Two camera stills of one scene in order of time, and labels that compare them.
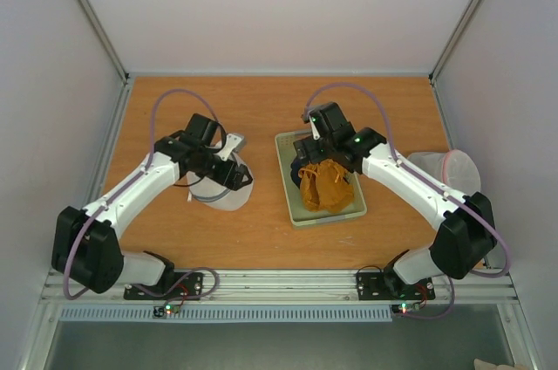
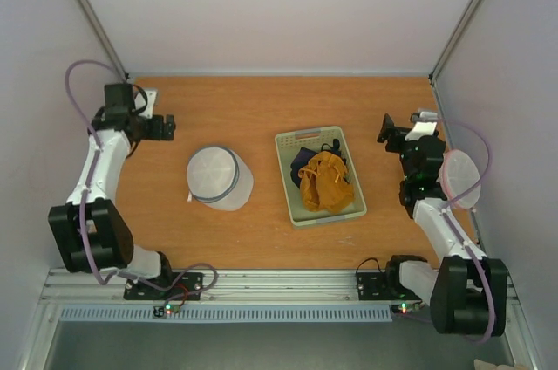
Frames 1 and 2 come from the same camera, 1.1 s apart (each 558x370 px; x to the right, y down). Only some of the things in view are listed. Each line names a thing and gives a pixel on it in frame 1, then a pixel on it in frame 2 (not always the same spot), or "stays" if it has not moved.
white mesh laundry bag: [215, 195] stays
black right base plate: [371, 285] stays
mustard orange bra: [325, 186] stays
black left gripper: [225, 178] to [159, 133]
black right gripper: [315, 154] to [393, 133]
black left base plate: [173, 286] stays
